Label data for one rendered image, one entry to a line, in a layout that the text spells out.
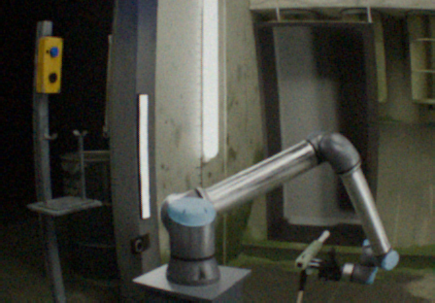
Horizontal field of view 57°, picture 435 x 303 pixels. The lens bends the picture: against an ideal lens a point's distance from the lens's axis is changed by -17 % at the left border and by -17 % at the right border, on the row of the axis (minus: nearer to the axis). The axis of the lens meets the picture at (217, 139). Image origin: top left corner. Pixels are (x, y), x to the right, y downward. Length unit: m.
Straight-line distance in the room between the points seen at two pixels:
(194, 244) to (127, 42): 1.24
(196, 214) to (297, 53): 1.43
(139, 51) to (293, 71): 0.89
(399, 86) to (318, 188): 1.33
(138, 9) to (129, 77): 0.36
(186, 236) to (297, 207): 1.51
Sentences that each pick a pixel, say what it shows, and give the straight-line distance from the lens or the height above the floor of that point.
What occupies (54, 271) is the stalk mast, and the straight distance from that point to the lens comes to 2.25.
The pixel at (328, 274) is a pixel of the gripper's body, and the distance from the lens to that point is 2.11.
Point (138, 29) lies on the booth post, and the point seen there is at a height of 1.61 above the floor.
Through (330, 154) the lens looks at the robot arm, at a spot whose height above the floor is 1.04.
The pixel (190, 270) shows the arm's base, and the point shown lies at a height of 0.70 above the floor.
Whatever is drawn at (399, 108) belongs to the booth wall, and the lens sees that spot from 3.73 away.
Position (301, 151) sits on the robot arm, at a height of 1.05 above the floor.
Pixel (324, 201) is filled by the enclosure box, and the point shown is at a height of 0.64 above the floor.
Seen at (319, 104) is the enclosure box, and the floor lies 1.23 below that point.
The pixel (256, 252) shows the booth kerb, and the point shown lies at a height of 0.11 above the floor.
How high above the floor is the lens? 1.23
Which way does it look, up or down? 4 degrees down
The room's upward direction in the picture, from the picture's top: straight up
